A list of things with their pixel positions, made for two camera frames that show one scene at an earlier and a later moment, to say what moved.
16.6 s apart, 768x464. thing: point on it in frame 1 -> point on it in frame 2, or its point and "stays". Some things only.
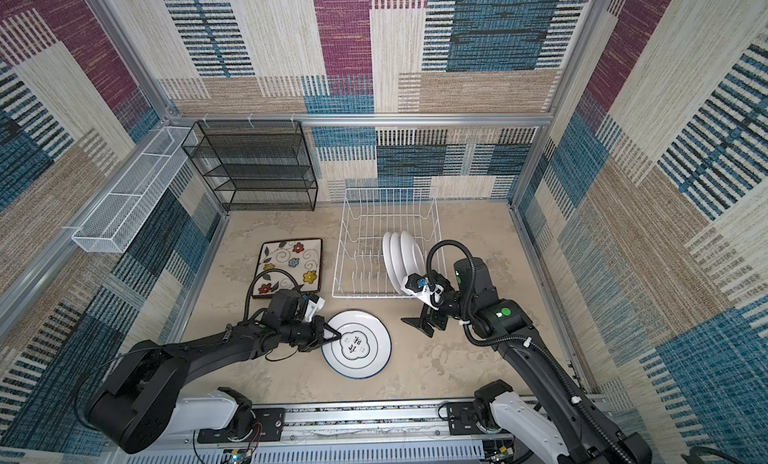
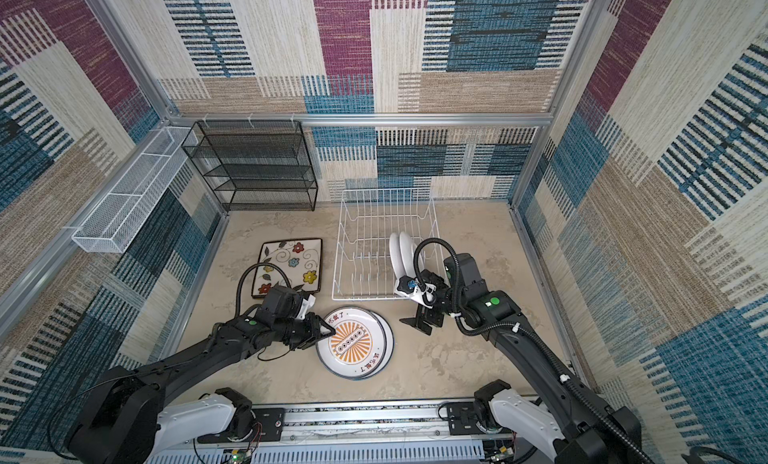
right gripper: [432, 316] stays
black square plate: [301, 258] stays
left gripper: [318, 330] stays
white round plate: [388, 261] -> [359, 345]
